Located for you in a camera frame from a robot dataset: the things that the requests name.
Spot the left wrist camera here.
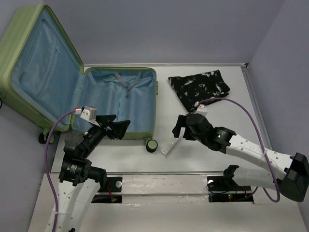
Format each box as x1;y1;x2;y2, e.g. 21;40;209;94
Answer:
74;106;97;121

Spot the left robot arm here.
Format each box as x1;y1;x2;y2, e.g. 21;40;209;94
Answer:
45;115;130;232

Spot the aluminium table rail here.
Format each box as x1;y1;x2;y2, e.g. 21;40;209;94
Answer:
241;63;273;150

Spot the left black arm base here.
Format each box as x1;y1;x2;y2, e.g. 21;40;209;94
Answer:
92;176;123;203

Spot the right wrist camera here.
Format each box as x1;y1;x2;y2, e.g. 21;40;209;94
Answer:
194;101;208;116

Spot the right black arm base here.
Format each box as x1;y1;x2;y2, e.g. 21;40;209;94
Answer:
206;176;254;203

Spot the green hard-shell suitcase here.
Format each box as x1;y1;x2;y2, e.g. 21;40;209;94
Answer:
0;3;158;152

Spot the white rectangular box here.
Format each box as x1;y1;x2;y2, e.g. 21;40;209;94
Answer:
160;132;184;158

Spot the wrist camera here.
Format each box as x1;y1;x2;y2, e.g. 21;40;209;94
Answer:
74;106;97;121
194;101;208;116

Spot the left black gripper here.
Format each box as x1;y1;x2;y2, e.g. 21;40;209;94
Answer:
83;114;131;156

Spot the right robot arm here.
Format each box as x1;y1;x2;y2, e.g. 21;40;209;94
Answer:
172;113;309;202

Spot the black white patterned garment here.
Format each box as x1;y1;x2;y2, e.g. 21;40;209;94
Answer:
168;70;230;112

